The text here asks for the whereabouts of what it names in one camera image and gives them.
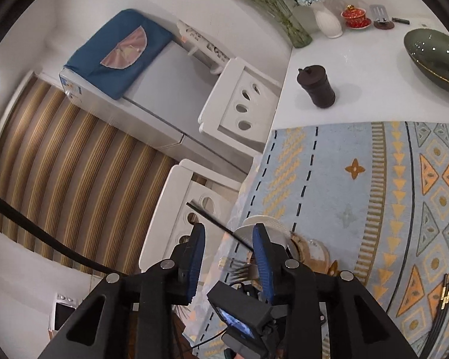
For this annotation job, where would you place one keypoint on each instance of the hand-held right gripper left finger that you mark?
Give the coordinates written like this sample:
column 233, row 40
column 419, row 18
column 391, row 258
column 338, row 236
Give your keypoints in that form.
column 196, row 265

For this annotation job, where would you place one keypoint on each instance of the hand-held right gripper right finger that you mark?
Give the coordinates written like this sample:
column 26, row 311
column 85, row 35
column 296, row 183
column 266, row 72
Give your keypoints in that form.
column 265, row 269

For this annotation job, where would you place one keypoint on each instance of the silver fork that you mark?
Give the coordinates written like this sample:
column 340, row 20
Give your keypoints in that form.
column 243, row 267

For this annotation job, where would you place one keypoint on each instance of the white dining chair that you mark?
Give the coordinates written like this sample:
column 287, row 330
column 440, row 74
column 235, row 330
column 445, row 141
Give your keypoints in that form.
column 239, row 97
column 179, row 209

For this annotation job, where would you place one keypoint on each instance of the blue patterned table mat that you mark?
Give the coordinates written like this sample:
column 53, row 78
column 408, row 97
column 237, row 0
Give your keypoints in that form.
column 340, row 194

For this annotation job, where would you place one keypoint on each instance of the white refrigerator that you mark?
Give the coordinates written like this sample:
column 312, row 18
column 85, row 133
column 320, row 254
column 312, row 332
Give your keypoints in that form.
column 172, row 93

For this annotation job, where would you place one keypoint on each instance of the dark brown clay pot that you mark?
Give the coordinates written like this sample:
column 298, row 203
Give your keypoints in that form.
column 318, row 88

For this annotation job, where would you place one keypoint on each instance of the white storage rack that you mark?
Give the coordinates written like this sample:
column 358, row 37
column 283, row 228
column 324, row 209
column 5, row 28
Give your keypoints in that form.
column 205, row 45

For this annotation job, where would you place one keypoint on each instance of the blue fridge cover cloth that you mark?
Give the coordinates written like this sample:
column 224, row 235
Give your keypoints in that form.
column 112, row 45

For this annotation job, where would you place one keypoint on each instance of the clear glass vase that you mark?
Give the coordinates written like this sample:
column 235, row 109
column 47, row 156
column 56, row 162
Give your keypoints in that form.
column 292, row 22

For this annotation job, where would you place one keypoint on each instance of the white ceramic vase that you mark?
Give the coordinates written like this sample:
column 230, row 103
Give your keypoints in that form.
column 328, row 22

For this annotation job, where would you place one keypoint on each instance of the red lidded teacup with saucer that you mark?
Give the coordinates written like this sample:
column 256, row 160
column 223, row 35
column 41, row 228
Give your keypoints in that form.
column 355, row 17

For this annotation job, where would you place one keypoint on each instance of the dark green ceramic bowl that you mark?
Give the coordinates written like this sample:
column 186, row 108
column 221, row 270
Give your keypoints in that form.
column 434, row 60

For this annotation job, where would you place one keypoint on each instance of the silver holder on wooden base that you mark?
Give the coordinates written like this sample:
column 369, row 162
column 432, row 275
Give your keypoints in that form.
column 382, row 18

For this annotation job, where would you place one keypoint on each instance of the small black stick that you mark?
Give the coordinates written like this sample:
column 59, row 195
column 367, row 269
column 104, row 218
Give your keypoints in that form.
column 400, row 20

